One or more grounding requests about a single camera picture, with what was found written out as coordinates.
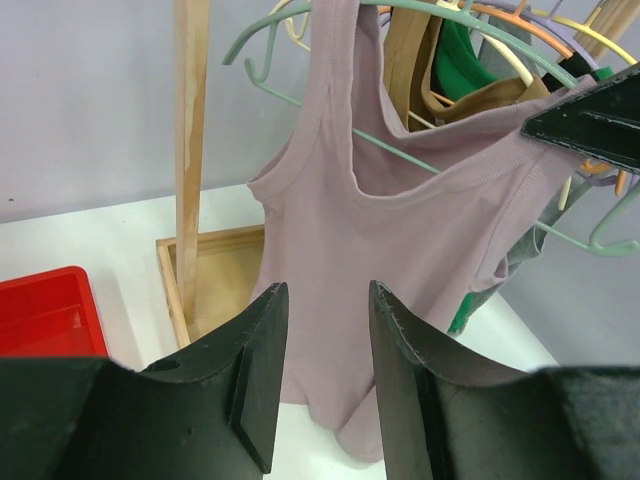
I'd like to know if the wooden clothes rack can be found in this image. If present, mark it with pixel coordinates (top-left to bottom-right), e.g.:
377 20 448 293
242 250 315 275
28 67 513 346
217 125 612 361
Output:
156 1 264 347

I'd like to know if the mint green hanger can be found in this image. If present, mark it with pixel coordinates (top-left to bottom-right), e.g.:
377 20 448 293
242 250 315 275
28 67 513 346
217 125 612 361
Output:
220 0 640 257

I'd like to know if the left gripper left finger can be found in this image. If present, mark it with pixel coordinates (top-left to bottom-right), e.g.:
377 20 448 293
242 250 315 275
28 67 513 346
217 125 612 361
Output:
1 283 289 479

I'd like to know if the black tank top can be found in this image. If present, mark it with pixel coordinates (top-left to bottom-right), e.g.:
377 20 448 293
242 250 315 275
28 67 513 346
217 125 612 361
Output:
542 52 598 93

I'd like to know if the lilac hanger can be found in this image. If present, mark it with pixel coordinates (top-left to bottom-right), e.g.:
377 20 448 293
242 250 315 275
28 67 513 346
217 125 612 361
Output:
379 0 640 189

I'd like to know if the green tank top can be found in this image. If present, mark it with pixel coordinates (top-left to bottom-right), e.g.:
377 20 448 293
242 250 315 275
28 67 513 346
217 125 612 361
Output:
432 22 616 336

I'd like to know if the yellow hanger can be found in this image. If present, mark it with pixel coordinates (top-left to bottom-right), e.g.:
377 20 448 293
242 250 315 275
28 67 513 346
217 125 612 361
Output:
549 1 639 65

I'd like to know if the brown tank top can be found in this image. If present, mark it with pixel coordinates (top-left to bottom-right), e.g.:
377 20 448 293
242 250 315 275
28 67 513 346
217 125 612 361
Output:
384 8 549 132

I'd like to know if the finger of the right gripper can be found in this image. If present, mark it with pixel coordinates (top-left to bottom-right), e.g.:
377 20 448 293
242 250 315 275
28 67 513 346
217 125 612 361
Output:
522 67 639 175

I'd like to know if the red plastic tray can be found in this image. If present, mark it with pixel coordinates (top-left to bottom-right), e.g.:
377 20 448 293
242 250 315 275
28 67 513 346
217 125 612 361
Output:
1 266 108 357

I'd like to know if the grey tank top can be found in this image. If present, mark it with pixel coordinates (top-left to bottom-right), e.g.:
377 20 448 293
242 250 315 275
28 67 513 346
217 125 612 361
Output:
449 16 592 335

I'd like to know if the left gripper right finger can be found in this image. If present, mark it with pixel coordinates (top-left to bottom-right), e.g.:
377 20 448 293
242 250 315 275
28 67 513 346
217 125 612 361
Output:
369 281 639 479

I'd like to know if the mauve tank top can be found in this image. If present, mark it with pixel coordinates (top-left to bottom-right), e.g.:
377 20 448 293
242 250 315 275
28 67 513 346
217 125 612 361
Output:
250 1 580 463

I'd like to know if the orange hanger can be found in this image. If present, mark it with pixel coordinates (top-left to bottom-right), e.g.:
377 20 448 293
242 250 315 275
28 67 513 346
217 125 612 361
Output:
377 0 629 196

